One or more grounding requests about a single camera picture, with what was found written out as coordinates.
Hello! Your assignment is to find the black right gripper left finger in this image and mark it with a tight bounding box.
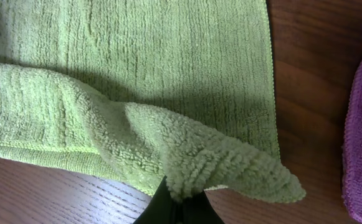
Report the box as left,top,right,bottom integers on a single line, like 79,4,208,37
133,176,181,224

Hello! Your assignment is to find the light green microfiber cloth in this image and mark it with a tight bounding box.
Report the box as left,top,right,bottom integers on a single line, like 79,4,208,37
0,0,305,203

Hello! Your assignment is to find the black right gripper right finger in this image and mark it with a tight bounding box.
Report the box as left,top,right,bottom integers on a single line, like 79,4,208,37
182,191,224,224

